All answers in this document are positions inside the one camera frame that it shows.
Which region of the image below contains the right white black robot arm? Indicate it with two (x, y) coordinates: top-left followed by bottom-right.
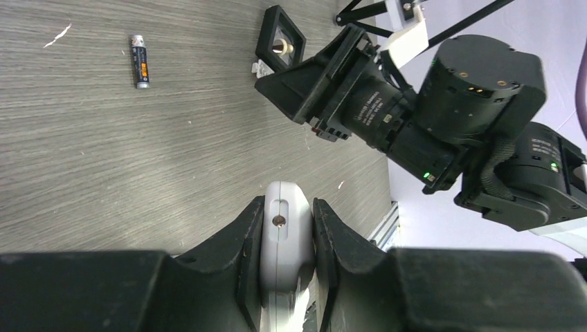
(255, 25), (586, 255)

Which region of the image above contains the white remote control back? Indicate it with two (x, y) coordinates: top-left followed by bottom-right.
(259, 181), (316, 331)

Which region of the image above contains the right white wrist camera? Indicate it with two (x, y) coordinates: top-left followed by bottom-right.
(379, 0), (429, 68)

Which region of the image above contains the black square display box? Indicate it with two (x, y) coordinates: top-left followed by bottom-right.
(255, 5), (307, 72)

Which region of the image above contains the AAA battery near car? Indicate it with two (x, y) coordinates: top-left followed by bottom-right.
(130, 35), (150, 89)

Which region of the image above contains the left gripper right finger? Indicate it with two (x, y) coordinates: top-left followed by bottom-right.
(313, 199), (586, 331)

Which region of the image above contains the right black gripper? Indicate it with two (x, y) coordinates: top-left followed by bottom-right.
(254, 24), (415, 151)

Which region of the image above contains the aluminium corner frame rail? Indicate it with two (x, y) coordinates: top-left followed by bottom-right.
(367, 201), (400, 252)

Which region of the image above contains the black perforated music stand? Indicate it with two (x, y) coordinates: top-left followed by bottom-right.
(334, 0), (511, 48)

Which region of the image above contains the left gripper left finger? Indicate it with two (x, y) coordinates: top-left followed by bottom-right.
(1, 196), (264, 331)

